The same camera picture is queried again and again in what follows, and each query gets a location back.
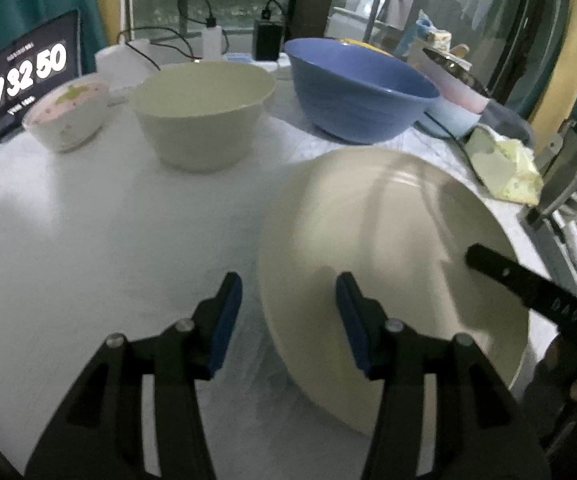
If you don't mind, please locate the black power adapter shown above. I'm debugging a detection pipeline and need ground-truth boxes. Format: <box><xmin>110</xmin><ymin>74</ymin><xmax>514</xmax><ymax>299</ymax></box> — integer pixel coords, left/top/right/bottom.
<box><xmin>253</xmin><ymin>17</ymin><xmax>285</xmax><ymax>61</ymax></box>

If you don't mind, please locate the white charger with cable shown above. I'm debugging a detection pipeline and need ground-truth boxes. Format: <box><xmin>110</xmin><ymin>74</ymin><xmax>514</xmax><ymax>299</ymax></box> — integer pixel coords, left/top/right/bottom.
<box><xmin>118</xmin><ymin>0</ymin><xmax>229</xmax><ymax>71</ymax></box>

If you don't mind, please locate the white power strip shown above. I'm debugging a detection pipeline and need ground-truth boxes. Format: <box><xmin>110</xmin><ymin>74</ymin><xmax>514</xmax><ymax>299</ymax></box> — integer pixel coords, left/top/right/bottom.
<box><xmin>226</xmin><ymin>52</ymin><xmax>291</xmax><ymax>75</ymax></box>

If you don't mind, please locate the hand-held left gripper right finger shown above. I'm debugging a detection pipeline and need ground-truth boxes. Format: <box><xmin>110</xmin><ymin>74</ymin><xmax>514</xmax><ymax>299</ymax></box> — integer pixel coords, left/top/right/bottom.
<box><xmin>335</xmin><ymin>271</ymin><xmax>551</xmax><ymax>480</ymax></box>

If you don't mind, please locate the black tablet with clock display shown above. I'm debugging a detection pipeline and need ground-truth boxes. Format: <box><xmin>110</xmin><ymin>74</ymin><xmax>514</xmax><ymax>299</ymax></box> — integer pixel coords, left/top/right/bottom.
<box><xmin>0</xmin><ymin>9</ymin><xmax>83</xmax><ymax>153</ymax></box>

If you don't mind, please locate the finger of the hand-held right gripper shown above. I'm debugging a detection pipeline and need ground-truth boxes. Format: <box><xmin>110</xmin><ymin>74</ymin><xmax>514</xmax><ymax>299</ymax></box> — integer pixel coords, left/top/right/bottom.
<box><xmin>465</xmin><ymin>243</ymin><xmax>577</xmax><ymax>333</ymax></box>

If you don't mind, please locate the grey cloth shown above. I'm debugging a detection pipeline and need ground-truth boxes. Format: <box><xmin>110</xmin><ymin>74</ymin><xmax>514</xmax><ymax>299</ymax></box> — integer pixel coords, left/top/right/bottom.
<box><xmin>478</xmin><ymin>100</ymin><xmax>536</xmax><ymax>148</ymax></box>

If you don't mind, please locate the cream bowl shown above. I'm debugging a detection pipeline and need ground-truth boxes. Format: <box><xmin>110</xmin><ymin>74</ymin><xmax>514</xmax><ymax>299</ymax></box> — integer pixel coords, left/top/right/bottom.
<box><xmin>129</xmin><ymin>61</ymin><xmax>277</xmax><ymax>173</ymax></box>

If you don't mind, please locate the pink strawberry print bowl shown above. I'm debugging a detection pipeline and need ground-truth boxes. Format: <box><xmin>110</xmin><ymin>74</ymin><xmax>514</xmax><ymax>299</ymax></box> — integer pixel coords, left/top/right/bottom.
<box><xmin>22</xmin><ymin>72</ymin><xmax>110</xmax><ymax>153</ymax></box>

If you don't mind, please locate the yellow curtain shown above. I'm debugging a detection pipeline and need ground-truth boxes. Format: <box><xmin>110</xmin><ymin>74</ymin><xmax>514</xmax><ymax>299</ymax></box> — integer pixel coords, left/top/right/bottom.
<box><xmin>528</xmin><ymin>0</ymin><xmax>577</xmax><ymax>126</ymax></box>
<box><xmin>91</xmin><ymin>0</ymin><xmax>122</xmax><ymax>43</ymax></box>

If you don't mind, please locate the cream plate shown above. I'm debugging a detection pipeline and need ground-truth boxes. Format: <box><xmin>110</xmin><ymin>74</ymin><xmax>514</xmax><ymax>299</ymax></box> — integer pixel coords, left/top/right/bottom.
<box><xmin>257</xmin><ymin>148</ymin><xmax>530</xmax><ymax>436</ymax></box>

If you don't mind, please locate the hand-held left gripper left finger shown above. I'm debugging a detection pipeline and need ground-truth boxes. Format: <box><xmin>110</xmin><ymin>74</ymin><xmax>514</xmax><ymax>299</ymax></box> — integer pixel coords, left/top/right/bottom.
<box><xmin>23</xmin><ymin>271</ymin><xmax>243</xmax><ymax>480</ymax></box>

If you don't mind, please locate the large blue bowl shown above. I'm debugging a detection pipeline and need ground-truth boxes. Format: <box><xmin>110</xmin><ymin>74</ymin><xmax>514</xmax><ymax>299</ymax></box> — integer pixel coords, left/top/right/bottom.
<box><xmin>284</xmin><ymin>37</ymin><xmax>440</xmax><ymax>143</ymax></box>

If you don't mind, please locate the white desk lamp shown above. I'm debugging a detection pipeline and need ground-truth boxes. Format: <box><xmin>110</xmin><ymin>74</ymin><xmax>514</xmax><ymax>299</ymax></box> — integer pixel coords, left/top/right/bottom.
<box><xmin>95</xmin><ymin>37</ymin><xmax>154</xmax><ymax>92</ymax></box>

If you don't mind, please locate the yellow cloth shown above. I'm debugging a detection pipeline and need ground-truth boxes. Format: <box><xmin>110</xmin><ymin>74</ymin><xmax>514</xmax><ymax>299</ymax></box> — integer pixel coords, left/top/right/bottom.
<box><xmin>465</xmin><ymin>125</ymin><xmax>544</xmax><ymax>206</ymax></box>

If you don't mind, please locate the yellow wipes packet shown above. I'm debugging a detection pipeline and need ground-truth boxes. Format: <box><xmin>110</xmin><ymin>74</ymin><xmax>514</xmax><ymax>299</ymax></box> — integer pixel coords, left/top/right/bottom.
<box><xmin>341</xmin><ymin>37</ymin><xmax>389</xmax><ymax>56</ymax></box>

